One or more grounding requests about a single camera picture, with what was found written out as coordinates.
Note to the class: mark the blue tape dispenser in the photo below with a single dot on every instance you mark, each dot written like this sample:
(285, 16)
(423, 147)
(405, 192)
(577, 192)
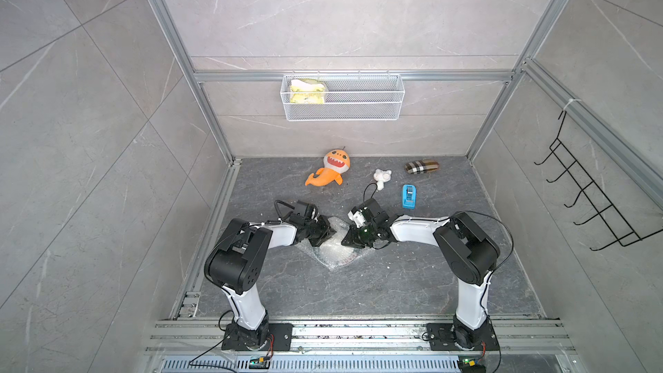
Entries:
(409, 196)

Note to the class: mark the orange shark plush toy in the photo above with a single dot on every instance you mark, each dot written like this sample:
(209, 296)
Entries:
(336, 163)

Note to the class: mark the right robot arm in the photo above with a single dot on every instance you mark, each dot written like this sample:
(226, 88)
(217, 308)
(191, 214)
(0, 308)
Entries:
(471, 254)

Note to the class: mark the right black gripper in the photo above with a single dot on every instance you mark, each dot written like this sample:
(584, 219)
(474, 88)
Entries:
(353, 241)

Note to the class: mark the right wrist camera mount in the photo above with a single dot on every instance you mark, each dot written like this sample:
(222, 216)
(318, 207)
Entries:
(357, 218)

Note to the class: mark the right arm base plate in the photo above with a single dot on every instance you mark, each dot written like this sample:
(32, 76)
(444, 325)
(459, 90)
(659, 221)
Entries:
(449, 337)

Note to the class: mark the small white figurine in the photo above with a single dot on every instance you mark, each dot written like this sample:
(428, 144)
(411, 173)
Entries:
(381, 177)

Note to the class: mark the aluminium mounting rail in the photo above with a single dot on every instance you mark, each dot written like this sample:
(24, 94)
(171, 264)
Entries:
(386, 344)

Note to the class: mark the white wire wall basket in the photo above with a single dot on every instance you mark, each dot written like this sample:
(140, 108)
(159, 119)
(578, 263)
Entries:
(349, 97)

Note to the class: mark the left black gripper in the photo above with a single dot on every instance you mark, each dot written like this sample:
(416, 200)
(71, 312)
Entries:
(327, 230)

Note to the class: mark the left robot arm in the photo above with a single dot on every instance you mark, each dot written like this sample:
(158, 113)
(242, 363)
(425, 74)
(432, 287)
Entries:
(236, 260)

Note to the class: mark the black wire hook rack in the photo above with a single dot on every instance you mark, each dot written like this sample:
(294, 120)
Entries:
(588, 191)

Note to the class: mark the clear bubble wrap sheet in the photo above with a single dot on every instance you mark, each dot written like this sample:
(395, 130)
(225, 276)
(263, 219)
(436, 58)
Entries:
(331, 254)

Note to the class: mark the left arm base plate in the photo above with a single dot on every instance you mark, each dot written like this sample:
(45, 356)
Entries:
(275, 336)

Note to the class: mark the yellow white cloth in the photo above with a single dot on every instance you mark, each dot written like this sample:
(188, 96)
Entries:
(306, 92)

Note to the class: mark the plaid brown pouch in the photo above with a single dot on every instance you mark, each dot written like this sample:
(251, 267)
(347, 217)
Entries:
(422, 166)

